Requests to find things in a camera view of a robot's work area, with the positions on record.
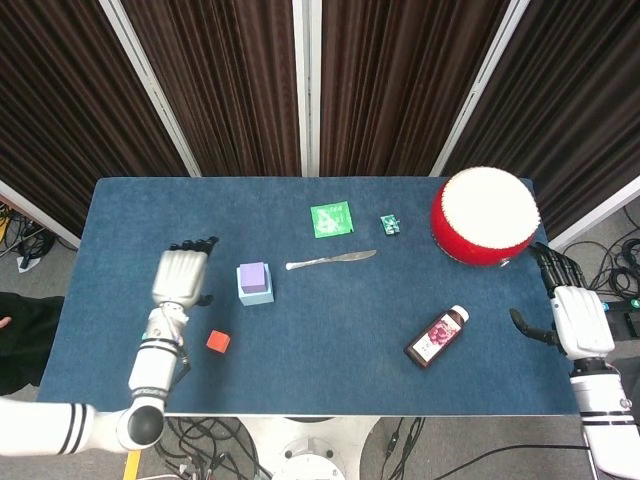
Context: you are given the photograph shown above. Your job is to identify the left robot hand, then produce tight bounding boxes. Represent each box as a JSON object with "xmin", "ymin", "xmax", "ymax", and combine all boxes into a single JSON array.
[{"xmin": 150, "ymin": 235, "xmax": 220, "ymax": 309}]

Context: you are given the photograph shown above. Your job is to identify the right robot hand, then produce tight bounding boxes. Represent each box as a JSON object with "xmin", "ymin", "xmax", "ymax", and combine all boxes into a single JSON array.
[{"xmin": 508, "ymin": 242, "xmax": 616, "ymax": 360}]

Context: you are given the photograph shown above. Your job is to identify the medium purple cube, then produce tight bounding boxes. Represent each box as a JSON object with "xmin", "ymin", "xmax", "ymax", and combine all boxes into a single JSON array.
[{"xmin": 239, "ymin": 262, "xmax": 269, "ymax": 295}]

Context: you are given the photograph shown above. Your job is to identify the small orange and red cube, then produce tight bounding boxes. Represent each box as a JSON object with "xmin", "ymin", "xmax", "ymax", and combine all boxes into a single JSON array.
[{"xmin": 206, "ymin": 329, "xmax": 232, "ymax": 355}]

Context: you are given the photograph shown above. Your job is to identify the person in black clothes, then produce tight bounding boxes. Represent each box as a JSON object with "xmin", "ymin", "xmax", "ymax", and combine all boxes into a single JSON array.
[{"xmin": 0, "ymin": 293, "xmax": 66, "ymax": 396}]

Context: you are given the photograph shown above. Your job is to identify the black power strip green lights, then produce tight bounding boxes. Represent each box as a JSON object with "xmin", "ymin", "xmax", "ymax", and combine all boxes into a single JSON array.
[{"xmin": 602, "ymin": 298, "xmax": 640, "ymax": 341}]

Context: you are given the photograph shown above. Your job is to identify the blue felt table cover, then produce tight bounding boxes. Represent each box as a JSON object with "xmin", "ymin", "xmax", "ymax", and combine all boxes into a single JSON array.
[{"xmin": 34, "ymin": 176, "xmax": 581, "ymax": 417}]

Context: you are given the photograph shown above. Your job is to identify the large light blue cube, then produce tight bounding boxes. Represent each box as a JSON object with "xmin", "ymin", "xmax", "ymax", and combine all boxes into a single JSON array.
[{"xmin": 236, "ymin": 263, "xmax": 276, "ymax": 308}]

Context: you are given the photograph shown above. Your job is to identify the red drum with white head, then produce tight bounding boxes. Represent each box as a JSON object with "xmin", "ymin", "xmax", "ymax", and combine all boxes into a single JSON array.
[{"xmin": 430, "ymin": 166, "xmax": 542, "ymax": 269}]

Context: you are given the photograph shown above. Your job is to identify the dark juice bottle white cap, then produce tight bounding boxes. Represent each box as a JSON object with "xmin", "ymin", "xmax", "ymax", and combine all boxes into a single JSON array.
[{"xmin": 403, "ymin": 305, "xmax": 471, "ymax": 370}]

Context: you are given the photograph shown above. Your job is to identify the green tea sachet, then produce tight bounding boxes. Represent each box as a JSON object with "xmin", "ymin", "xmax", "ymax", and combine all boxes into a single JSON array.
[{"xmin": 309, "ymin": 200, "xmax": 357, "ymax": 240}]

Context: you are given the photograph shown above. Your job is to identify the silver table knife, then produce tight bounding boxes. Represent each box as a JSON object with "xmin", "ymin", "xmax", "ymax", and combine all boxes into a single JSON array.
[{"xmin": 285, "ymin": 249, "xmax": 378, "ymax": 272}]

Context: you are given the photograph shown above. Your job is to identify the brown ribbed partition panel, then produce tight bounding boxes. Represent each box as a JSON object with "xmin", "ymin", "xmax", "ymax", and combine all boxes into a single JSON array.
[
  {"xmin": 319, "ymin": 0, "xmax": 511, "ymax": 177},
  {"xmin": 122, "ymin": 0, "xmax": 304, "ymax": 177},
  {"xmin": 0, "ymin": 0, "xmax": 189, "ymax": 236},
  {"xmin": 442, "ymin": 0, "xmax": 640, "ymax": 241}
]

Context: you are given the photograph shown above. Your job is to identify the black floor cable bundle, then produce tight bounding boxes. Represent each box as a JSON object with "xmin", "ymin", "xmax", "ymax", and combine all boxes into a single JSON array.
[
  {"xmin": 0, "ymin": 207, "xmax": 59, "ymax": 269},
  {"xmin": 559, "ymin": 207, "xmax": 640, "ymax": 301},
  {"xmin": 154, "ymin": 417, "xmax": 274, "ymax": 480}
]

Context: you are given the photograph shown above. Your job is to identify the white partition frame bar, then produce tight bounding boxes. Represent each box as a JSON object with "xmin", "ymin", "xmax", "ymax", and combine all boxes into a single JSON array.
[
  {"xmin": 98, "ymin": 0, "xmax": 202, "ymax": 177},
  {"xmin": 430, "ymin": 0, "xmax": 531, "ymax": 177},
  {"xmin": 549, "ymin": 174, "xmax": 640, "ymax": 252},
  {"xmin": 292, "ymin": 0, "xmax": 322, "ymax": 177},
  {"xmin": 0, "ymin": 179, "xmax": 81, "ymax": 250}
]

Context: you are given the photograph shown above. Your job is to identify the long black floor cable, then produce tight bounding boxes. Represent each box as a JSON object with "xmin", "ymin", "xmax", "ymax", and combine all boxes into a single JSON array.
[{"xmin": 439, "ymin": 444, "xmax": 594, "ymax": 480}]

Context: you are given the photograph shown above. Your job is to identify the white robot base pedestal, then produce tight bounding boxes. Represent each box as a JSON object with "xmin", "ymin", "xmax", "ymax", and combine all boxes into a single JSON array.
[{"xmin": 234, "ymin": 415, "xmax": 381, "ymax": 480}]

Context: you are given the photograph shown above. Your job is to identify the black cable with inline switch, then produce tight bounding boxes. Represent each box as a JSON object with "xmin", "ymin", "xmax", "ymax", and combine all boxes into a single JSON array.
[{"xmin": 384, "ymin": 417, "xmax": 426, "ymax": 480}]

